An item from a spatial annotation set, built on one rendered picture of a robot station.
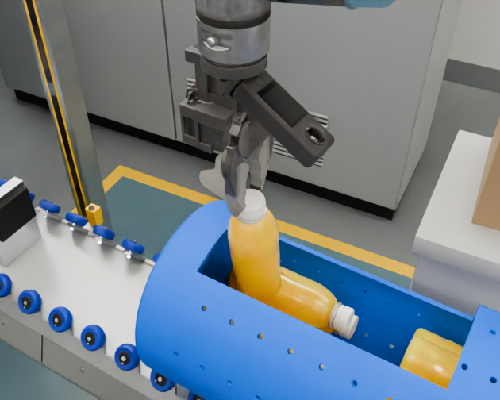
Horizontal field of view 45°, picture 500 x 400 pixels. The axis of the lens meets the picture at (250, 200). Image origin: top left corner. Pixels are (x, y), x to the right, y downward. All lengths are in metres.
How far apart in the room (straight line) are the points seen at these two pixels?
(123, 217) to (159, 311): 1.87
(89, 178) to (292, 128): 1.02
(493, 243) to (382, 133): 1.41
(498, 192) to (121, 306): 0.69
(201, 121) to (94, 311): 0.58
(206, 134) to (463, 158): 0.60
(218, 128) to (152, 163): 2.28
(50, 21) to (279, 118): 0.82
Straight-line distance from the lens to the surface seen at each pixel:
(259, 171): 0.74
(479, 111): 3.48
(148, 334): 0.86
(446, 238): 0.99
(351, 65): 2.27
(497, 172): 0.96
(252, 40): 0.61
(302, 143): 0.63
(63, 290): 1.22
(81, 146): 1.53
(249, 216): 0.75
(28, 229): 1.29
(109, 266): 1.23
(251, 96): 0.63
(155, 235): 2.57
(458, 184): 1.10
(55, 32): 1.38
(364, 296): 0.99
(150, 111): 2.89
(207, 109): 0.67
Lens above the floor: 1.83
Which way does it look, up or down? 43 degrees down
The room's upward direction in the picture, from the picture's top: straight up
